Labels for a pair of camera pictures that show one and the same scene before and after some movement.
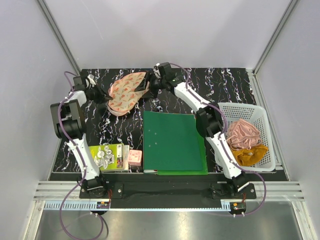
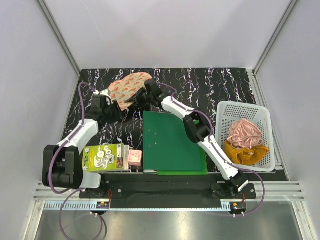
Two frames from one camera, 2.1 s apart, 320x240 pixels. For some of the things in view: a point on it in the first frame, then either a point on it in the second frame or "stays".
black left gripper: (102, 95) to (118, 114)
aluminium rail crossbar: (60, 191) stays
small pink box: (134, 158) stays
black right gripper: (149, 77) to (137, 97)
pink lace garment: (242, 134) stays
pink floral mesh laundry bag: (125, 98) stays
